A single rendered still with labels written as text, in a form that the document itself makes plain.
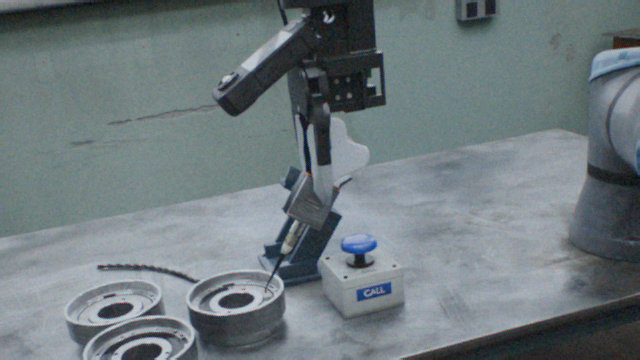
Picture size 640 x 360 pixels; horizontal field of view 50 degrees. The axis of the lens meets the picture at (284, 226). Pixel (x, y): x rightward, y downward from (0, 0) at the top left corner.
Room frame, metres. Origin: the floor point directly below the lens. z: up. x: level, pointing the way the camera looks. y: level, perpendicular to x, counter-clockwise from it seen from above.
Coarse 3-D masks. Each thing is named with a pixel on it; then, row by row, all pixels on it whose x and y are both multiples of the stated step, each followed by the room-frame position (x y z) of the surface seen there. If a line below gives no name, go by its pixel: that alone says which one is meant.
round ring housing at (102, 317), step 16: (96, 288) 0.72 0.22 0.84; (112, 288) 0.72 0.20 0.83; (128, 288) 0.72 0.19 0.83; (144, 288) 0.72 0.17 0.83; (160, 288) 0.69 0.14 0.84; (80, 304) 0.70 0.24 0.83; (112, 304) 0.69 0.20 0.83; (128, 304) 0.69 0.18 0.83; (160, 304) 0.66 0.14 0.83; (96, 320) 0.66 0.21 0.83; (112, 320) 0.65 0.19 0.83; (80, 336) 0.63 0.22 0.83
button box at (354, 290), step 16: (336, 256) 0.71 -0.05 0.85; (352, 256) 0.70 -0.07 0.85; (368, 256) 0.69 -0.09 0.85; (384, 256) 0.70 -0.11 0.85; (336, 272) 0.67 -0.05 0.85; (352, 272) 0.66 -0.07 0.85; (368, 272) 0.66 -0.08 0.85; (384, 272) 0.66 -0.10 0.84; (400, 272) 0.66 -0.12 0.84; (336, 288) 0.66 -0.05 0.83; (352, 288) 0.65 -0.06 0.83; (368, 288) 0.65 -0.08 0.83; (384, 288) 0.66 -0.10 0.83; (400, 288) 0.66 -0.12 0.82; (336, 304) 0.67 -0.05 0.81; (352, 304) 0.65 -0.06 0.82; (368, 304) 0.65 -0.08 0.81; (384, 304) 0.66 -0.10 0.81; (400, 304) 0.66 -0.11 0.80
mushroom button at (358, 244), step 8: (344, 240) 0.69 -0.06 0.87; (352, 240) 0.68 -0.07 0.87; (360, 240) 0.68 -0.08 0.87; (368, 240) 0.68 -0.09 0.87; (376, 240) 0.68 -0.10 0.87; (344, 248) 0.68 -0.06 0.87; (352, 248) 0.67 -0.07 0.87; (360, 248) 0.67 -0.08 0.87; (368, 248) 0.67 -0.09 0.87; (360, 256) 0.68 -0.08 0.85
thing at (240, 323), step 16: (240, 272) 0.71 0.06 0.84; (256, 272) 0.71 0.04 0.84; (192, 288) 0.68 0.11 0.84; (208, 288) 0.70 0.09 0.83; (240, 288) 0.69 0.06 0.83; (272, 288) 0.68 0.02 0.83; (192, 304) 0.67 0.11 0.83; (224, 304) 0.68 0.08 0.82; (240, 304) 0.68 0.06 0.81; (256, 304) 0.65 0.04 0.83; (272, 304) 0.63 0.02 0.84; (192, 320) 0.64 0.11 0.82; (208, 320) 0.62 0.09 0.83; (224, 320) 0.61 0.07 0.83; (240, 320) 0.61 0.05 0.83; (256, 320) 0.62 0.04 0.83; (272, 320) 0.63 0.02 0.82; (208, 336) 0.63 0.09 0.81; (224, 336) 0.61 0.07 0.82; (240, 336) 0.62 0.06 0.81; (256, 336) 0.62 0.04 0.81
